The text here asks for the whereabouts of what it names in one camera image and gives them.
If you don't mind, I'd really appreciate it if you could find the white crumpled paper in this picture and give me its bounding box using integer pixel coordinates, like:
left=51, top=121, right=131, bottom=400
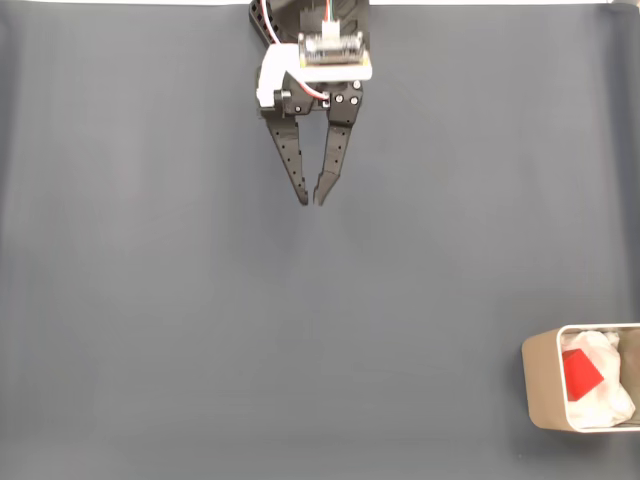
left=559, top=329, right=637, bottom=429

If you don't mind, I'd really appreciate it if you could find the white camera board with mount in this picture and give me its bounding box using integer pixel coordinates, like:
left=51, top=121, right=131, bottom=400
left=255, top=19, right=375, bottom=109

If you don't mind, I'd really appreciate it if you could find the red cube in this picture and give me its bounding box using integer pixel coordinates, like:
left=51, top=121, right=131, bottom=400
left=562, top=348, right=605, bottom=403

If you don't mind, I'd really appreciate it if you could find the beige metal box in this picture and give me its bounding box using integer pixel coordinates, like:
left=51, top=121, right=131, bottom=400
left=520, top=322, right=640, bottom=434

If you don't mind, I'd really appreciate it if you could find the white and red servo cable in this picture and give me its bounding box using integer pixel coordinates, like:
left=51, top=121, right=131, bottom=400
left=262, top=0, right=331, bottom=101

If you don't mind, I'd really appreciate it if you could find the dark blue-grey table mat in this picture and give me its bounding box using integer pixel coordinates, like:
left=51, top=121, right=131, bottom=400
left=0, top=3, right=640, bottom=480

